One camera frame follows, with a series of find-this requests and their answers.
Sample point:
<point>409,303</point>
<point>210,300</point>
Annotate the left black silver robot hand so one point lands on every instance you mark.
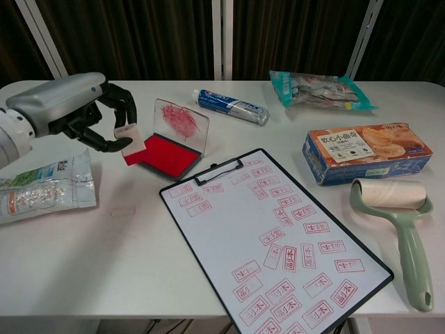
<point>59,101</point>

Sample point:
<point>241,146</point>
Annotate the white stamp with red base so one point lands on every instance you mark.
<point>135,148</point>

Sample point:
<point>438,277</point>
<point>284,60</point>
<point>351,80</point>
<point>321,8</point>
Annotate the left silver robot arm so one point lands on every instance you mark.
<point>12,139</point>

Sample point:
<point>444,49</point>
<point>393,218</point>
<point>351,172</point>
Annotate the black pleated curtain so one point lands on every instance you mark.
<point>292,35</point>
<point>413,38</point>
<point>17,45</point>
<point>139,38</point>

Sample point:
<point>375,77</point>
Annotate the silver green snack bag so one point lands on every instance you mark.
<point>45,188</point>

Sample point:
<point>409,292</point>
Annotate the red ink pad clear lid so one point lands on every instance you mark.
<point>174,153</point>

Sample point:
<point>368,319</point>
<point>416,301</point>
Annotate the blue white toothpaste tube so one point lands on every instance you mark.
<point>229,104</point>

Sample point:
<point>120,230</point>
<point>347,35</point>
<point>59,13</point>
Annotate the black clipboard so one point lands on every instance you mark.
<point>217,174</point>

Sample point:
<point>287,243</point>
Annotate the teal snack bag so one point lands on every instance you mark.
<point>320,90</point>

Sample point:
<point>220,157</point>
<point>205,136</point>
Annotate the orange blue cookie box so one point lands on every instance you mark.
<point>361,149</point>

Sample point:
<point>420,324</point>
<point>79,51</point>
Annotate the green lint roller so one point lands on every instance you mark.
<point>413,250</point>

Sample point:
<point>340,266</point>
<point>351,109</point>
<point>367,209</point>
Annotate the white frame pole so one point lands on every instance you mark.
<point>41,38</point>
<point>222,38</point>
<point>365,38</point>

